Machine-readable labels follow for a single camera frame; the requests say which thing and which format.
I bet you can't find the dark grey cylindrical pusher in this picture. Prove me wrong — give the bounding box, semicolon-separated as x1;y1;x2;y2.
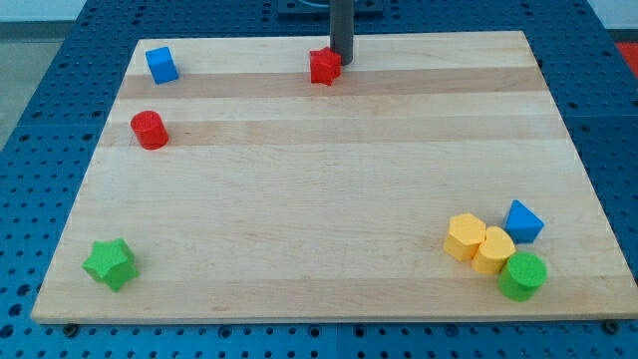
329;0;355;66

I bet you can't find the red star block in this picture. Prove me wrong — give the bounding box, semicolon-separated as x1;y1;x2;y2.
309;47;341;86

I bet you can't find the blue triangle block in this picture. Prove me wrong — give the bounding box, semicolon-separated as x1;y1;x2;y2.
502;199;544;244

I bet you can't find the green star block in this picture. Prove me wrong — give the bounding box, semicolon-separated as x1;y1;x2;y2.
82;237;139;292

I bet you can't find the blue cube block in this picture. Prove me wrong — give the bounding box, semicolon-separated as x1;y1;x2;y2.
145;47;178;85

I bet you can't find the wooden board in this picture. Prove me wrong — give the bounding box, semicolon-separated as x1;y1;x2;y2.
32;31;637;324

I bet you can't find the red cylinder block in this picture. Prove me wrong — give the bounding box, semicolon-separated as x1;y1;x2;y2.
130;111;169;151

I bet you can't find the yellow hexagon block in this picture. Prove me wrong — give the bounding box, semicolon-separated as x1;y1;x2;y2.
444;212;486;261

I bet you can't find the yellow heart block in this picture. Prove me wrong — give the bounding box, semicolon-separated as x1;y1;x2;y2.
472;226;516;274

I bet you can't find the green cylinder block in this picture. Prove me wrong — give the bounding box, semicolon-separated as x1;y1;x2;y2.
497;252;547;302

